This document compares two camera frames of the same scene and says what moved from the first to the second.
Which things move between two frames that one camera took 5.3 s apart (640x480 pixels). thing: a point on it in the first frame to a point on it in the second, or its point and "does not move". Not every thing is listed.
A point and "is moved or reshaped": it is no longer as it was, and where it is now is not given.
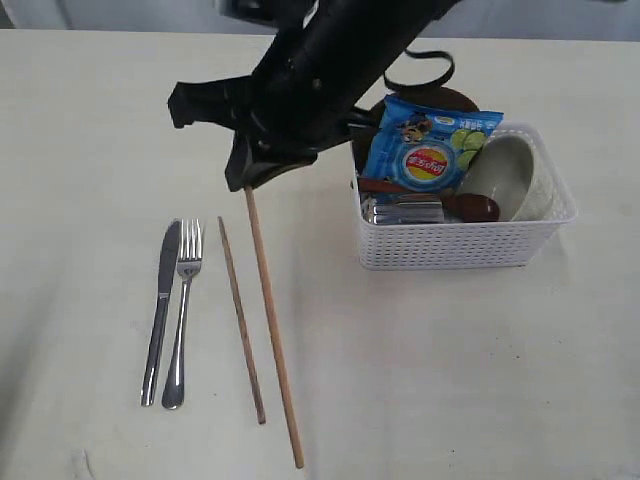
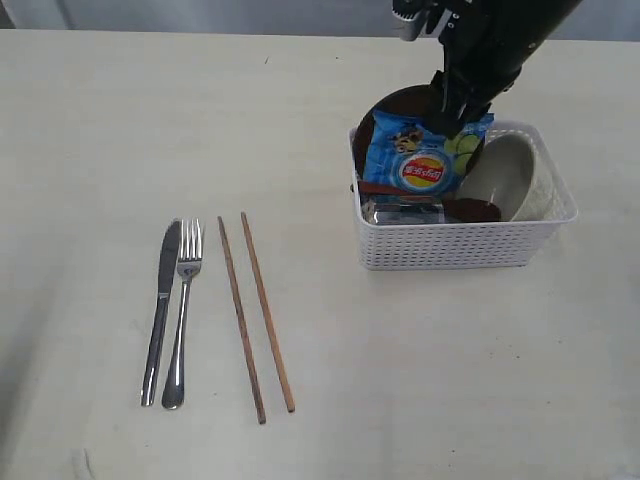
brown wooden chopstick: [286, 395] is moved or reshaped
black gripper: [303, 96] to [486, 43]
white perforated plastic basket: [507, 244] does not move
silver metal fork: [189, 255] does not move
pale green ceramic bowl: [513, 167] does not move
